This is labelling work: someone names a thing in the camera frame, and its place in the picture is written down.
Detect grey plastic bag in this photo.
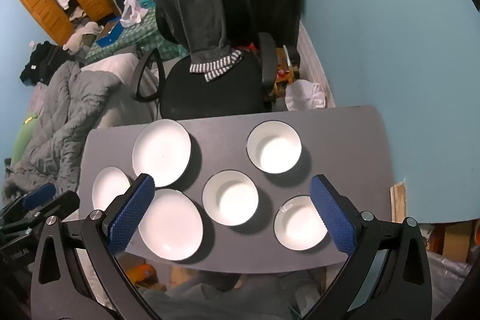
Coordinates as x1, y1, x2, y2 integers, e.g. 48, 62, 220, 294
424, 250, 473, 320

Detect black office chair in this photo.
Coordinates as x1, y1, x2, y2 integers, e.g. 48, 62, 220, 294
133, 0, 278, 120

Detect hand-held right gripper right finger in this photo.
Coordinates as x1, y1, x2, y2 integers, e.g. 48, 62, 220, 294
302, 174, 433, 320

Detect white plate black rim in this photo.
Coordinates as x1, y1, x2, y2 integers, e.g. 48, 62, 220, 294
131, 119, 193, 188
138, 188, 204, 261
92, 166, 132, 212

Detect blue cardboard box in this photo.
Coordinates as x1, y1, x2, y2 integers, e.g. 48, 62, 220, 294
95, 20, 124, 48

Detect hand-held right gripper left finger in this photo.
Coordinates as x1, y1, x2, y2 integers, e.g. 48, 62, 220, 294
31, 173, 160, 320

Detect green checkered tablecloth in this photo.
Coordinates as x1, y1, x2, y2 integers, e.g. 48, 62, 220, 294
84, 10, 188, 66

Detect grey quilted duvet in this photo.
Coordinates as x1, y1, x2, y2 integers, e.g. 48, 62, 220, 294
4, 59, 124, 201

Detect white bed sheet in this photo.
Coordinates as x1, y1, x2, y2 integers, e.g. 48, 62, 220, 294
80, 53, 162, 129

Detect green pillow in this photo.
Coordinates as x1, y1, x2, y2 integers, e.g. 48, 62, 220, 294
11, 112, 40, 165

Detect wooden board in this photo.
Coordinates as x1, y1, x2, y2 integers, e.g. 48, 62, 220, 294
390, 182, 407, 223

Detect orange cloth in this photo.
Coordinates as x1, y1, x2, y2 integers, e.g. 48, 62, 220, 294
125, 264, 156, 287

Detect pale clothes pile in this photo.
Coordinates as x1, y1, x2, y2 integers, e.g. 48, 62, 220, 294
62, 21, 104, 52

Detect black clothes pile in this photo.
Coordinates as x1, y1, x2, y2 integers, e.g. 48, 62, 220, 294
19, 40, 76, 84

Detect brown cardboard box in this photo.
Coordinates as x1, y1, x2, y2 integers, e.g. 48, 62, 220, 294
431, 223, 477, 261

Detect white plastic bag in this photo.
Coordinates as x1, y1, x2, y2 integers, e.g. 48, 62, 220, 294
285, 79, 327, 111
119, 0, 145, 27

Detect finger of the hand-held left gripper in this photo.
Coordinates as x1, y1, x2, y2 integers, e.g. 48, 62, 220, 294
20, 190, 80, 229
0, 182, 57, 221

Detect yellow wooden frame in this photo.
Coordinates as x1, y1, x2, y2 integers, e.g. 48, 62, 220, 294
274, 46, 301, 96

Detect grey sweater striped cuffs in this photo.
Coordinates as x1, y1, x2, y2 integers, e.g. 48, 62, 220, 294
150, 0, 244, 83

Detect white bowl black rim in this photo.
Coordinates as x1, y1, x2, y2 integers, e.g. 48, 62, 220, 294
246, 121, 302, 174
202, 170, 259, 226
273, 195, 330, 251

